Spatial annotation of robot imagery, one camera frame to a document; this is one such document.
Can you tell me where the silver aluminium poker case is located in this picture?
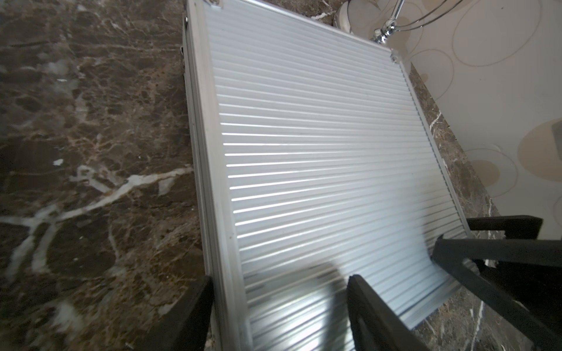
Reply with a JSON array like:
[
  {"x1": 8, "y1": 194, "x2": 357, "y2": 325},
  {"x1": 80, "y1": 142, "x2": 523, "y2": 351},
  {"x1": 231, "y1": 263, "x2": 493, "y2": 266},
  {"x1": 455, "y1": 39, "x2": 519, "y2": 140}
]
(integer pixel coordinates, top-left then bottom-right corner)
[{"x1": 183, "y1": 1, "x2": 468, "y2": 350}]

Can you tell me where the chrome hook stand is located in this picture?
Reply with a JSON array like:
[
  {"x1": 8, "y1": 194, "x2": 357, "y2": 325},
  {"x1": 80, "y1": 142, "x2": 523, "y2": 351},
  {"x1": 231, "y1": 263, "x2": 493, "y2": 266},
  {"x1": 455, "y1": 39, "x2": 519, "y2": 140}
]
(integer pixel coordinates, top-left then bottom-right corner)
[{"x1": 333, "y1": 1, "x2": 463, "y2": 45}]

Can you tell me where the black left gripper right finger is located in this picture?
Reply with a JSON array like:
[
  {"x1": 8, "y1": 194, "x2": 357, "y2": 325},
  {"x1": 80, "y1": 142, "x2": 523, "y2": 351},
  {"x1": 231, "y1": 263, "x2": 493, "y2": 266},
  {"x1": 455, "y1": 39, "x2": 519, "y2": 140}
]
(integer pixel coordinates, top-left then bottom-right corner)
[{"x1": 346, "y1": 275, "x2": 428, "y2": 350}]

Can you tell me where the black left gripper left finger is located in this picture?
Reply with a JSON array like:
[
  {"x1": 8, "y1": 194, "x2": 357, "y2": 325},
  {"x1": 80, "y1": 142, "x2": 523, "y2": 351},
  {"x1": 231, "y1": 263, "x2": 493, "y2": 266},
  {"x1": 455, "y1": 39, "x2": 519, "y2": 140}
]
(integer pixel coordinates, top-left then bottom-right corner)
[{"x1": 140, "y1": 276, "x2": 215, "y2": 351}]

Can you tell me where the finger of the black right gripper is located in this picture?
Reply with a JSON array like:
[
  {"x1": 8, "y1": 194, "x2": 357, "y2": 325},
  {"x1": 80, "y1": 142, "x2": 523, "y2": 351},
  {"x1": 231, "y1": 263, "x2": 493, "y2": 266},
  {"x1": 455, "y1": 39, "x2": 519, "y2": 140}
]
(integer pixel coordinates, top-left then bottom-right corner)
[
  {"x1": 432, "y1": 238, "x2": 561, "y2": 350},
  {"x1": 467, "y1": 215, "x2": 544, "y2": 240}
]

